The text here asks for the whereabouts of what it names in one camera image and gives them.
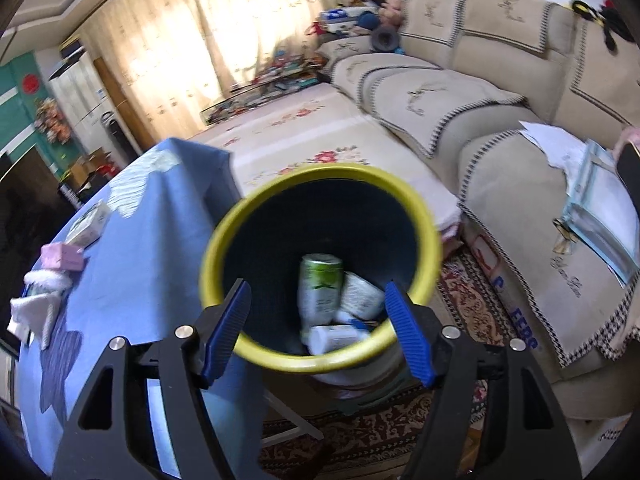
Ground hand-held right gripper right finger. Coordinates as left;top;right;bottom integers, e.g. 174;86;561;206
384;280;583;480

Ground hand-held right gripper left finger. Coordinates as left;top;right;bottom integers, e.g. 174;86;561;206
52;278;252;480

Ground white instant noodle bowl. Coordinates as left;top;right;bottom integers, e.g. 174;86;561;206
341;272;387;322

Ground white plastic jar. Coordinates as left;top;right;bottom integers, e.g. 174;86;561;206
306;324;373;357

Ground green white bottle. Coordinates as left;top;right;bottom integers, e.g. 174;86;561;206
298;254;345;343

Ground yellow rimmed dark trash bin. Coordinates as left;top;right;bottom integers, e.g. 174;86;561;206
199;164;443;403

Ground green white carton box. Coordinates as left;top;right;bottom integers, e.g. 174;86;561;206
65;200;111;248

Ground pink carton box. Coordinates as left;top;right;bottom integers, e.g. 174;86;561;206
40;242;85;272

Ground red brown patterned rug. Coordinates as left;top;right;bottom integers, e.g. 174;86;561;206
260;250;541;480

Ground beige embroidered sofa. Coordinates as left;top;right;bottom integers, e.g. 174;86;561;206
315;0;640;421

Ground open cardboard box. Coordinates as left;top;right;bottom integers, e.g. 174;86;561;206
72;147;118;181

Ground clear plastic folder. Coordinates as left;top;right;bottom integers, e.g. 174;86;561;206
552;140;640;286

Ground grey tower fan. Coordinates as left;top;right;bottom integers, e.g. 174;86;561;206
100;111;138;161

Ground large curved television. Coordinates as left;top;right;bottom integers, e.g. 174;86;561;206
0;144;68;311

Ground white papers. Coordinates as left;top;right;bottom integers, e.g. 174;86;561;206
517;120;601;168

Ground glass coffee table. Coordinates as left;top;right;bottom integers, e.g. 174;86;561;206
200;67;326;123

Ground brown wooden board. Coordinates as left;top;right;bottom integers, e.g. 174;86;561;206
92;57;156;148

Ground hanging flower decoration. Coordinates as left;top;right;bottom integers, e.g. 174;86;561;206
34;97;73;143

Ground black flat device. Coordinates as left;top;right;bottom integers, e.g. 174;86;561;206
614;141;640;197

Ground white standing air conditioner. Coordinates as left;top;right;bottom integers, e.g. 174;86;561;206
47;50;143;153

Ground grey neck pillow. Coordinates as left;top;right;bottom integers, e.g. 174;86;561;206
371;26;398;52

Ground cream embroidered curtain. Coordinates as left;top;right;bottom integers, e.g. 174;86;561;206
185;0;361;91
82;0;226;111

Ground box on air conditioner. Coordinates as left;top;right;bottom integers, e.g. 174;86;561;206
59;35;86;58

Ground black yellow plush toy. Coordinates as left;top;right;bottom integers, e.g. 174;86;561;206
570;0;632;52

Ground white table frame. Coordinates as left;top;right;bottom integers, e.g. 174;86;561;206
262;390;323;446

